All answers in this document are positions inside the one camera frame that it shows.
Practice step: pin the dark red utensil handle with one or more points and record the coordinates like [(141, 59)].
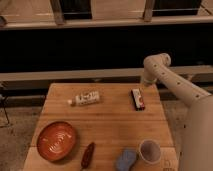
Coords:
[(87, 156)]

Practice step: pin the white tube with label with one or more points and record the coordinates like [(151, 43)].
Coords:
[(85, 99)]

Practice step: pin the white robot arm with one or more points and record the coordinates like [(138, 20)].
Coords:
[(196, 152)]

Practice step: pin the blue sponge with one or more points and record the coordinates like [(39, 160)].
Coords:
[(126, 160)]

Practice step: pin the black whiteboard eraser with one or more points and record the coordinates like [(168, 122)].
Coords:
[(137, 99)]

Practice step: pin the metal railing beam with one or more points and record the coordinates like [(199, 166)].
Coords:
[(99, 73)]

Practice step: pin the orange plate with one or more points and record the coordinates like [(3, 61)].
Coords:
[(56, 141)]

